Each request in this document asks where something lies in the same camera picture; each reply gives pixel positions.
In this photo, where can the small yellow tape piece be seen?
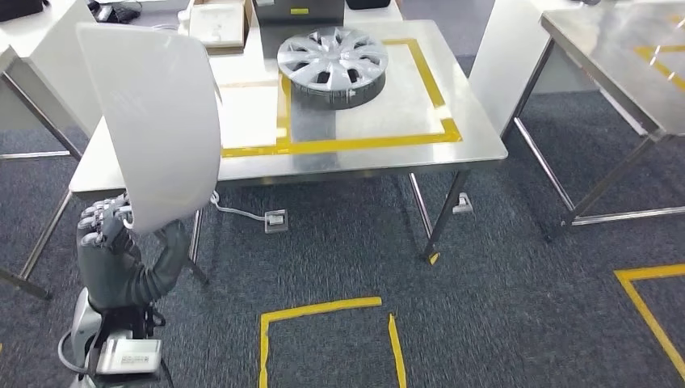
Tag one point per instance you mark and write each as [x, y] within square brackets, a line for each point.
[433, 258]

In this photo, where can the black flat item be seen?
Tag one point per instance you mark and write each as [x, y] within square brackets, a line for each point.
[369, 4]

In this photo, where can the steel frame table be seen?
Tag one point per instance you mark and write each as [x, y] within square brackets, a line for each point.
[48, 123]

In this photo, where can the yellow floor tape rectangle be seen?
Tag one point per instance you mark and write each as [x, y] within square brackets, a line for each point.
[321, 308]

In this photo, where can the floor socket plate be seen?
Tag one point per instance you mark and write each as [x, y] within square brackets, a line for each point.
[463, 203]
[275, 221]

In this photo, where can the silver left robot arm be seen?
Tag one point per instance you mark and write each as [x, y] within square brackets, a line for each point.
[85, 326]

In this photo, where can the white curved plastic part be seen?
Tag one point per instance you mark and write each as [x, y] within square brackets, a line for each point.
[160, 123]

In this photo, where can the silver wheel hubcap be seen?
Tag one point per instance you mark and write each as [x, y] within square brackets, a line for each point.
[332, 59]

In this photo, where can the steel workbench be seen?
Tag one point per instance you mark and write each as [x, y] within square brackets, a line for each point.
[599, 53]
[374, 107]

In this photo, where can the white desk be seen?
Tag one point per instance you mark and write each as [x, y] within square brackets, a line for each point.
[64, 80]
[513, 53]

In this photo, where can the yellow tape on workbench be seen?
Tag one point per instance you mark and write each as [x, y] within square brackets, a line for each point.
[348, 144]

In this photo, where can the cardboard box with white tray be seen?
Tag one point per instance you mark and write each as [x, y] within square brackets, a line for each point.
[219, 27]

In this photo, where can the black box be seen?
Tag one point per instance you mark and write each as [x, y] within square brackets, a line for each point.
[21, 8]

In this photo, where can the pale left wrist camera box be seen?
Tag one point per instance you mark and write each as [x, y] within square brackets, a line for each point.
[128, 356]

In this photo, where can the dark grey box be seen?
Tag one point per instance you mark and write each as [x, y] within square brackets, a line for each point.
[321, 16]

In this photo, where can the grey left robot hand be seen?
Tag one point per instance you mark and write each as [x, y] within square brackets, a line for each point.
[107, 273]

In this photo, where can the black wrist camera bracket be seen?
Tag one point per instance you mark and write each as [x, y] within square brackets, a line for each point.
[123, 321]

